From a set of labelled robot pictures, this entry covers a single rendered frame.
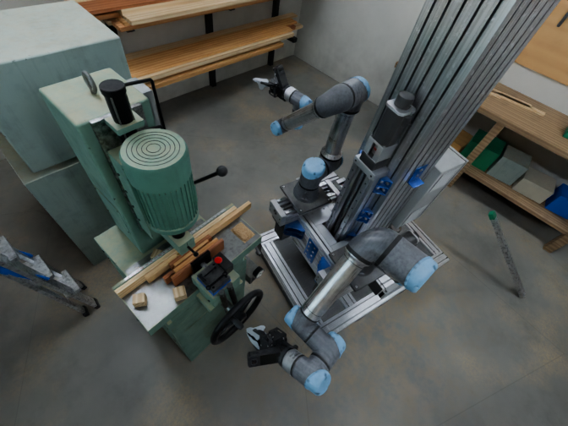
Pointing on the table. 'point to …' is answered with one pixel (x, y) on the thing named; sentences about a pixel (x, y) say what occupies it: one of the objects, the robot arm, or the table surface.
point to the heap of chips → (243, 232)
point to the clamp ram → (200, 262)
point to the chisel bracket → (181, 243)
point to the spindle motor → (161, 179)
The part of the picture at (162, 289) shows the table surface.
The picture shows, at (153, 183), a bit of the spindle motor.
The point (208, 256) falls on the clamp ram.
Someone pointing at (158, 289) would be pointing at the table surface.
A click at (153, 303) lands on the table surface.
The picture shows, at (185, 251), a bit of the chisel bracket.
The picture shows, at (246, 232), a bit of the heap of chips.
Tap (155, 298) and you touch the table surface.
